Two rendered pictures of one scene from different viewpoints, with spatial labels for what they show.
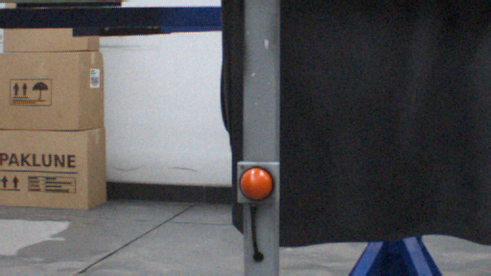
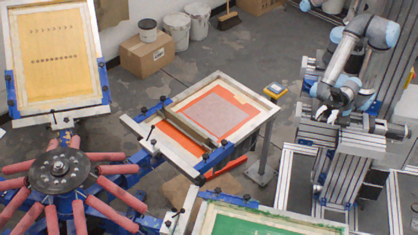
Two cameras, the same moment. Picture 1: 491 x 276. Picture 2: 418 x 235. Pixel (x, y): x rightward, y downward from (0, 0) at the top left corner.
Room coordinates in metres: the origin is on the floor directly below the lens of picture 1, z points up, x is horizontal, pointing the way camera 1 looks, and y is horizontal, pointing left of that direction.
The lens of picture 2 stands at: (3.74, 1.04, 2.97)
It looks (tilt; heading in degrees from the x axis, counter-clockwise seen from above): 43 degrees down; 216
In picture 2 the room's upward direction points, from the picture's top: 2 degrees clockwise
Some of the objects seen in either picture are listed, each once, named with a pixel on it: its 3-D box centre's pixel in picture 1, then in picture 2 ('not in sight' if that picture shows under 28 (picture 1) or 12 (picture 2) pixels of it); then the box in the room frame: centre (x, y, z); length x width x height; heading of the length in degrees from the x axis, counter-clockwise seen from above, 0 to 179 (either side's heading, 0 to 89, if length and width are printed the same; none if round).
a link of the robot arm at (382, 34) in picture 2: not in sight; (371, 66); (1.77, 0.66, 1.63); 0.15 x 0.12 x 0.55; 90
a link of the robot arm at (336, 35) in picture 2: not in sight; (339, 38); (1.30, 0.32, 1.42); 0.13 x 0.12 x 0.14; 176
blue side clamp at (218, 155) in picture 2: not in sight; (214, 157); (2.29, 0.07, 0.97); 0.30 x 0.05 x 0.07; 172
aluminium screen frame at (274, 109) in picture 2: not in sight; (209, 116); (2.02, -0.17, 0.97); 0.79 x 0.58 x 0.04; 172
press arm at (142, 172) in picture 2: not in sight; (160, 158); (2.45, -0.23, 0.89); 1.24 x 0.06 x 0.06; 172
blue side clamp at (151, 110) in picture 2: not in sight; (154, 112); (2.22, -0.48, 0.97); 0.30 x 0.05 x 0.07; 172
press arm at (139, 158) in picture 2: not in sight; (142, 156); (2.57, -0.25, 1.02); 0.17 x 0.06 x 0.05; 172
